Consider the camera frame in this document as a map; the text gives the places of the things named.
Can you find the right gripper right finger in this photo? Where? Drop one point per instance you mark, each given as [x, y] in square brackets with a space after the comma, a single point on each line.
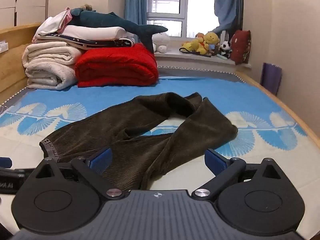
[258, 199]

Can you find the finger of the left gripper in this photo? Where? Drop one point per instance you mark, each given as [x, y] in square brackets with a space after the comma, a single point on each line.
[5, 162]

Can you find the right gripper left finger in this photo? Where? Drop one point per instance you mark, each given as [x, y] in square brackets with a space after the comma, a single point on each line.
[61, 197]

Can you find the dark brown corduroy pants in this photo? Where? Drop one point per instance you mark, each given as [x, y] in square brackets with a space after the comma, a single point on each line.
[149, 136]

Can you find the cream folded blanket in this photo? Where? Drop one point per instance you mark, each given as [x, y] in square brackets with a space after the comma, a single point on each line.
[50, 65]

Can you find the purple rolled mat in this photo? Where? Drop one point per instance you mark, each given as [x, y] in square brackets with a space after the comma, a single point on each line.
[271, 77]

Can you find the navy patterned folded cloth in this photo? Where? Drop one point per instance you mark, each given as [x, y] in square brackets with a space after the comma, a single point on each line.
[86, 44]

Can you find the pink white folded cloth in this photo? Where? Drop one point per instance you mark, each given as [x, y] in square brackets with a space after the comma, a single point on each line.
[53, 24]

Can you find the red folded blanket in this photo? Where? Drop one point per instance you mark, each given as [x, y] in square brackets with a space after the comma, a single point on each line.
[129, 66]

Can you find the panda plush toy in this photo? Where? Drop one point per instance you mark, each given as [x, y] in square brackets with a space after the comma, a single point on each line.
[225, 49]

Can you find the white wardrobe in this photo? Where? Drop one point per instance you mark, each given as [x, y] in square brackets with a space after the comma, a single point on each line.
[21, 12]

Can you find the teal shark plush toy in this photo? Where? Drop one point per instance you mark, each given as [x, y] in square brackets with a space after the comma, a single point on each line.
[92, 19]

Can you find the yellow plush toy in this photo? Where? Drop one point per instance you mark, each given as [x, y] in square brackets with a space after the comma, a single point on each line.
[203, 44]

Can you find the white plush toy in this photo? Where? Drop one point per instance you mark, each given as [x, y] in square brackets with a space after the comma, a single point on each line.
[160, 42]

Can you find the right blue curtain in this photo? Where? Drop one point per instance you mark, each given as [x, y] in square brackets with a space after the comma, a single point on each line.
[229, 14]

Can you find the blue curtain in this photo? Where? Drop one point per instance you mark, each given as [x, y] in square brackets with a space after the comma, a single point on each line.
[229, 14]
[135, 15]

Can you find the white framed window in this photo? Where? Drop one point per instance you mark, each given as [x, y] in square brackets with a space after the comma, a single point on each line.
[183, 18]

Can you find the left blue curtain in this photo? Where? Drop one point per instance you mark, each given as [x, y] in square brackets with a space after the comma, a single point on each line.
[135, 15]

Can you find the wooden bed frame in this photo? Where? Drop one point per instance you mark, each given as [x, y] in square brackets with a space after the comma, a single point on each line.
[13, 79]

